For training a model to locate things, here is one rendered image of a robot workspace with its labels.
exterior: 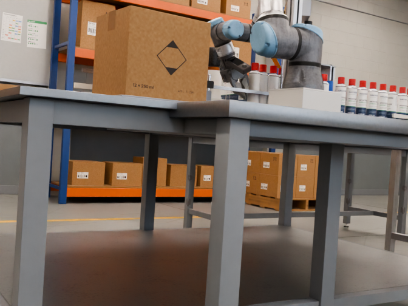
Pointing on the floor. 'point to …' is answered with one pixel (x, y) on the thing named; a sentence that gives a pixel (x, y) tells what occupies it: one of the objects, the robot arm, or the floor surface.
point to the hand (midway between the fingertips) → (246, 96)
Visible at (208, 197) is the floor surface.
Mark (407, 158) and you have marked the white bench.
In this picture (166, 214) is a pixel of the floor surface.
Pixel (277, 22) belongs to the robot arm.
